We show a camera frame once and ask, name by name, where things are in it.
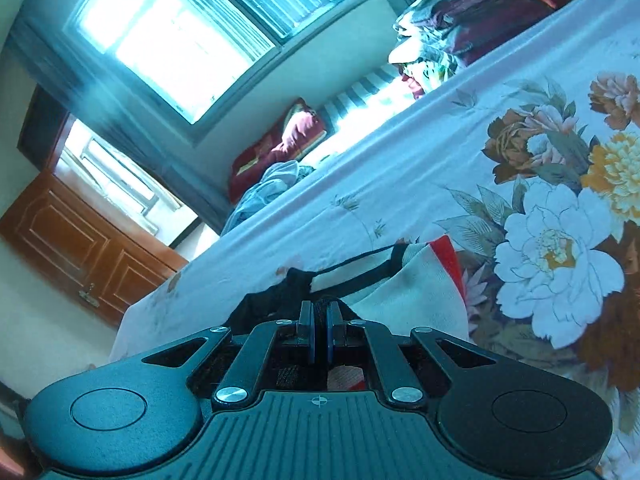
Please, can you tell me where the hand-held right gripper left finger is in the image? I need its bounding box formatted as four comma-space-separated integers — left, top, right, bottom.
142, 302, 317, 406

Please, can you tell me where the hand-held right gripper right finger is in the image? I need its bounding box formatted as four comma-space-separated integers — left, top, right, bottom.
326, 302, 501, 406

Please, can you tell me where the striped knit sweater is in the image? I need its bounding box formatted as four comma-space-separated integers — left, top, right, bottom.
222, 237, 473, 393

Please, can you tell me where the blue crumpled cloth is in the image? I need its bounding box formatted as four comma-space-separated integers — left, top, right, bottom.
220, 160, 316, 237

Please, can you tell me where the bed with floral sheet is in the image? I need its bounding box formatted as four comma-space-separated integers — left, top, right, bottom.
107, 0, 640, 480

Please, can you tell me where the maroon pillow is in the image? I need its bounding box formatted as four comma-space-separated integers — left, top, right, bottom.
227, 97, 329, 202

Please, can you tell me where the striped blanket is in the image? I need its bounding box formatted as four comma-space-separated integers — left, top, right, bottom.
300, 65, 417, 161

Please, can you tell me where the brown wooden door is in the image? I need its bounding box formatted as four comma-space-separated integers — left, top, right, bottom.
0, 170, 189, 329

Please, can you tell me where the grey curtain beside doorway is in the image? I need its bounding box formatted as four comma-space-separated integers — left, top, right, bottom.
10, 10, 236, 233

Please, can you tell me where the large sliding window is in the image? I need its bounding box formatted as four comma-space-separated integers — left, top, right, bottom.
65, 0, 382, 127

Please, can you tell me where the metal door handle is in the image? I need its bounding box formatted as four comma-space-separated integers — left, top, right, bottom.
77, 282, 102, 307

